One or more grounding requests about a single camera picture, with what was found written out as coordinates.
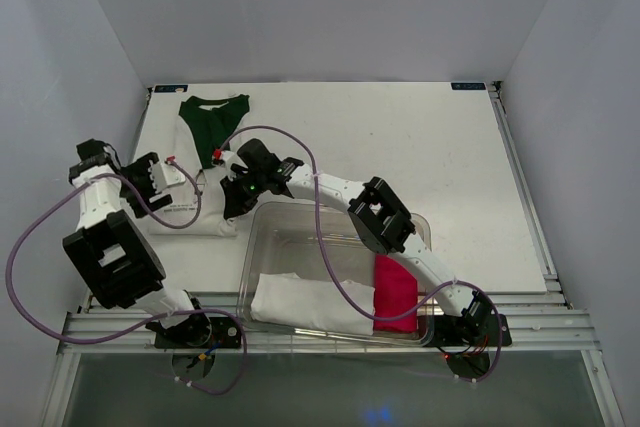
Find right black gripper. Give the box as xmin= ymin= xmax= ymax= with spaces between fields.
xmin=222 ymin=169 xmax=268 ymax=219

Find white and green t-shirt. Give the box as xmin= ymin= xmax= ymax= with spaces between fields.
xmin=147 ymin=94 xmax=250 ymax=238

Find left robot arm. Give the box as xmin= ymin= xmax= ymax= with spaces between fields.
xmin=62 ymin=139 xmax=212 ymax=347

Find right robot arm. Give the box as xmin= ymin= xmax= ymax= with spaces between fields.
xmin=212 ymin=139 xmax=504 ymax=347

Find blue corner label left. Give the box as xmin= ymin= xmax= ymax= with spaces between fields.
xmin=153 ymin=84 xmax=188 ymax=94

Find blue corner label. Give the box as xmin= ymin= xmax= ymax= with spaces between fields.
xmin=450 ymin=82 xmax=486 ymax=91
xmin=153 ymin=84 xmax=188 ymax=94

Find clear plastic bin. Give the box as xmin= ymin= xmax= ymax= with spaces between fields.
xmin=236 ymin=202 xmax=434 ymax=347

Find rolled white t-shirt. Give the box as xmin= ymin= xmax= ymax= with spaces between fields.
xmin=250 ymin=273 xmax=374 ymax=336

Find rolled pink t-shirt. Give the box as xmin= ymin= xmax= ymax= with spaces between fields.
xmin=373 ymin=255 xmax=418 ymax=334

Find blue corner label right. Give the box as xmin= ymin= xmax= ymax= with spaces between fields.
xmin=450 ymin=82 xmax=486 ymax=91

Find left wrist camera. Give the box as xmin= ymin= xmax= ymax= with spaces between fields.
xmin=149 ymin=159 xmax=186 ymax=194

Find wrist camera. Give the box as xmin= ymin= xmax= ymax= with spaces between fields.
xmin=211 ymin=149 xmax=246 ymax=179
xmin=149 ymin=159 xmax=186 ymax=194

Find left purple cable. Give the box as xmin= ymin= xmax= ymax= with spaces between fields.
xmin=5 ymin=156 xmax=249 ymax=395

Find purple cable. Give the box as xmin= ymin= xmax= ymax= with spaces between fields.
xmin=214 ymin=125 xmax=501 ymax=384
xmin=5 ymin=156 xmax=249 ymax=395

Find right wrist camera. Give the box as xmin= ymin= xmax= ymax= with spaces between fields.
xmin=211 ymin=149 xmax=246 ymax=179

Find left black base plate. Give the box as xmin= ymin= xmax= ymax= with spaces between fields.
xmin=146 ymin=316 xmax=242 ymax=350

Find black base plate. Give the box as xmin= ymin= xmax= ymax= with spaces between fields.
xmin=146 ymin=316 xmax=242 ymax=350
xmin=423 ymin=314 xmax=513 ymax=349

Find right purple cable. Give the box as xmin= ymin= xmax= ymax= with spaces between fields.
xmin=214 ymin=125 xmax=501 ymax=384

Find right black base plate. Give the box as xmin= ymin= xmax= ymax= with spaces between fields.
xmin=423 ymin=314 xmax=513 ymax=349

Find aluminium frame rails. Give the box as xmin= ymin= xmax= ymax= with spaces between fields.
xmin=62 ymin=82 xmax=625 ymax=426

